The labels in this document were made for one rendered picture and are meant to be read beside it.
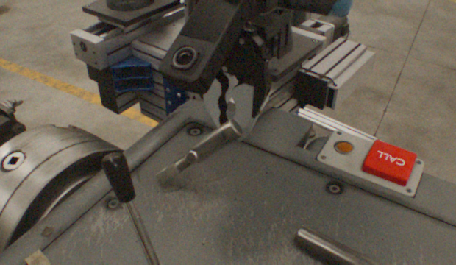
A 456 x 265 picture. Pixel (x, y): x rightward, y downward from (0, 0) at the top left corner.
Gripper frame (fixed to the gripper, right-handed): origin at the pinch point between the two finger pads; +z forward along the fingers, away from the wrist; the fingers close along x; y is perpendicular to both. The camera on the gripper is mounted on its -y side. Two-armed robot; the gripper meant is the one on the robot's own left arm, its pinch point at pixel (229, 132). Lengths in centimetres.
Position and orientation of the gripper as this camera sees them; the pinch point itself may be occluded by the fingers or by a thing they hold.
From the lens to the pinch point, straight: 49.0
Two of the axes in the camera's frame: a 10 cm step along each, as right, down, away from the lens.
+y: 5.3, -5.2, 6.6
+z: 0.0, 7.8, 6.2
